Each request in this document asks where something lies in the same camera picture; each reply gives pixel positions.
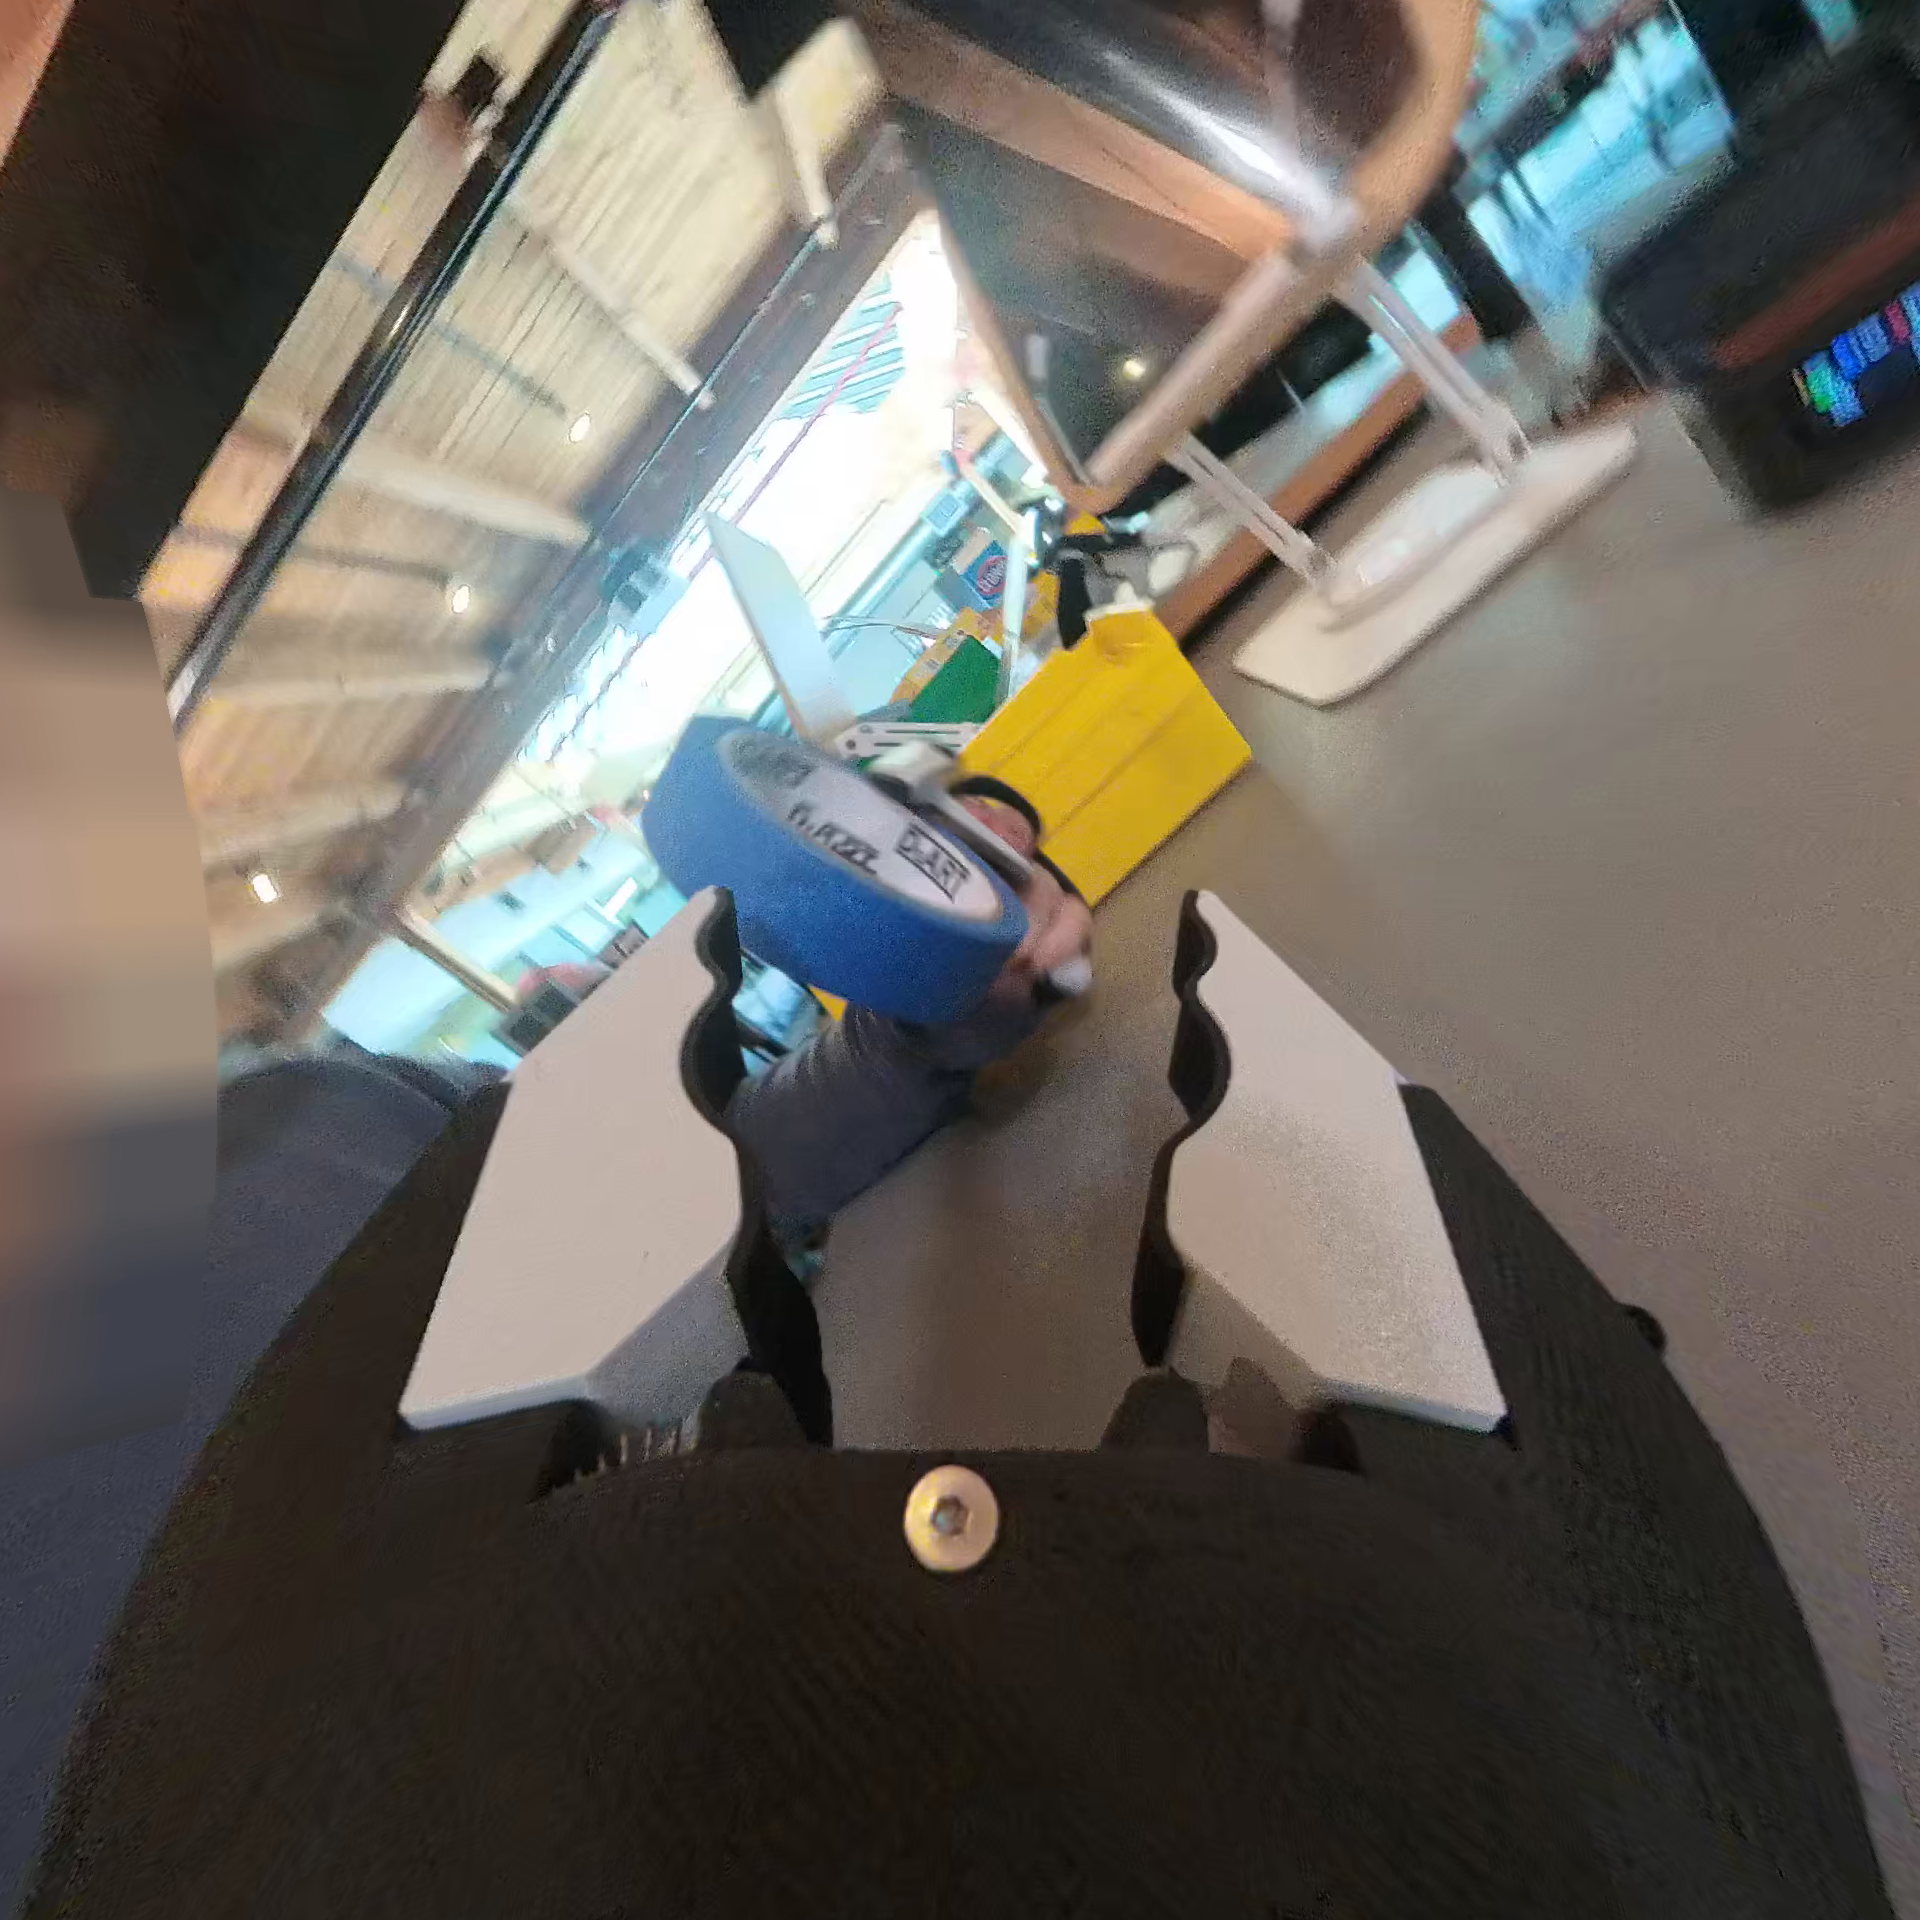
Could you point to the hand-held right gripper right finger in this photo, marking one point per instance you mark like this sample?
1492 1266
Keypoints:
1319 1216

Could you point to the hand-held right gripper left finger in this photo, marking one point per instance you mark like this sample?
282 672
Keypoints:
600 1216

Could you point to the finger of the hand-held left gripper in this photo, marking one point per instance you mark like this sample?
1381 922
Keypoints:
928 771

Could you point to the yellow bin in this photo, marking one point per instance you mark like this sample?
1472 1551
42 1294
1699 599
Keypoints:
1113 748

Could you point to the blue tape roll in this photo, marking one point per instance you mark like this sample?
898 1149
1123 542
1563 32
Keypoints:
782 885

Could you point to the person's left forearm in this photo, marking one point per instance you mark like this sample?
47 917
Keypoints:
870 1094

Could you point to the person's left hand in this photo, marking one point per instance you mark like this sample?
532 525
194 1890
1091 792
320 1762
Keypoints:
1059 937

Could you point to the wood-framed mirror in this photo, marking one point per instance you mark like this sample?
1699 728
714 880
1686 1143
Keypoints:
1171 106

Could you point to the black device with screen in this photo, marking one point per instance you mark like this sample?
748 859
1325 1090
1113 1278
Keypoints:
1802 343

